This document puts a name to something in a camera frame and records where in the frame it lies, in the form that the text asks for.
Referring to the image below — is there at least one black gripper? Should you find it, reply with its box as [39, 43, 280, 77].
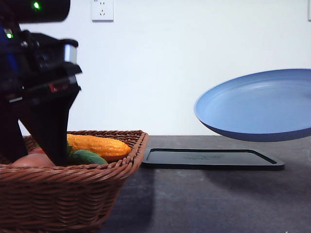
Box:
[0, 30, 82, 166]

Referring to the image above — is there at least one brown egg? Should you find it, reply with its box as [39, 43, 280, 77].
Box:
[11, 153, 56, 167]

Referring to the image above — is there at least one blue round plate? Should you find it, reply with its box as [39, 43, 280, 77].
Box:
[194, 68, 311, 142]

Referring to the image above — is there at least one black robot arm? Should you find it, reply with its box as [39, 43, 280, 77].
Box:
[0, 0, 82, 166]

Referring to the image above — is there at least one brown wicker basket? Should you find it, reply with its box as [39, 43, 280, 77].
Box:
[0, 130, 148, 233]

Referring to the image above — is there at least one red plastic carrot with leaves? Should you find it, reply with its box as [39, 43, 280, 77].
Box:
[27, 144, 46, 155]

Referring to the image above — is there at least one green plastic pepper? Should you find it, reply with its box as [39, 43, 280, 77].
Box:
[69, 150, 108, 165]

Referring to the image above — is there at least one yellow plastic corn cob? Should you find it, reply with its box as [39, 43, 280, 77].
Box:
[67, 134, 132, 157]

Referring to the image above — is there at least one black rectangular tray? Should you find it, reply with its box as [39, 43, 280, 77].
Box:
[141, 148, 285, 170]

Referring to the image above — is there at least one white wall power socket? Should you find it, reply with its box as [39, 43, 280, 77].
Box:
[92, 0, 114, 23]

